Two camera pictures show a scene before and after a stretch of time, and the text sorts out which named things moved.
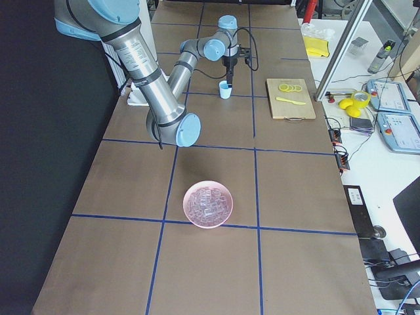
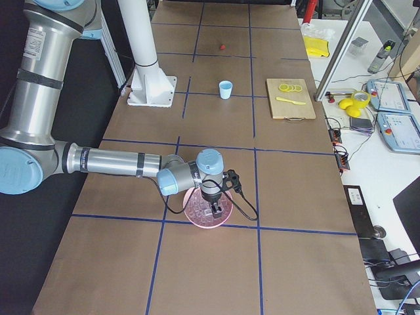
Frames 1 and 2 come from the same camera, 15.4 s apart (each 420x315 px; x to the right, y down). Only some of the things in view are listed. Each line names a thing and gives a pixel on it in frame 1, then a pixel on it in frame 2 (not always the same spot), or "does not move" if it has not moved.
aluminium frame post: [358, 18] does not move
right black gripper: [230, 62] -> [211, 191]
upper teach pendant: [388, 96] does not move
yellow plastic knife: [298, 103] does not move
